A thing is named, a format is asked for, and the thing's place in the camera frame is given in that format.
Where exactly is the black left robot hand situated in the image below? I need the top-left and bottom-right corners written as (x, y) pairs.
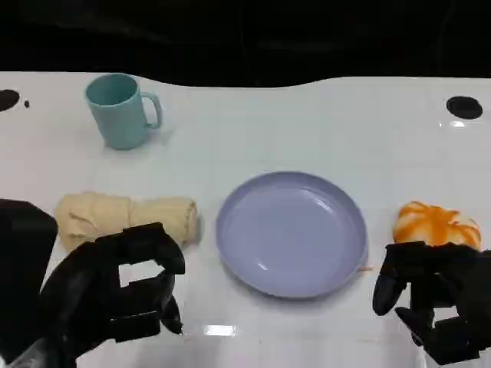
top-left (38, 222), bottom-right (187, 368)

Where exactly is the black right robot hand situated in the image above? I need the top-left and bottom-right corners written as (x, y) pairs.
top-left (372, 241), bottom-right (491, 365)

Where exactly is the beige towel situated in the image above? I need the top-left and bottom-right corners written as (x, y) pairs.
top-left (55, 191), bottom-right (199, 254)

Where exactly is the orange and white bread roll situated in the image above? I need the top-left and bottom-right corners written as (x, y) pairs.
top-left (392, 199), bottom-right (483, 252)

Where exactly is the lilac plate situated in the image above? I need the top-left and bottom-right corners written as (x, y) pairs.
top-left (215, 171), bottom-right (369, 300)

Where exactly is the pale green mug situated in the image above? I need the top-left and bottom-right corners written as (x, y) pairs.
top-left (84, 74), bottom-right (163, 150)

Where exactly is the black background cloth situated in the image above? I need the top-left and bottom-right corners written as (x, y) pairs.
top-left (0, 0), bottom-right (491, 90)

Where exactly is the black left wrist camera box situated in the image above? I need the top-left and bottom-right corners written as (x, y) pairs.
top-left (0, 198), bottom-right (58, 357)

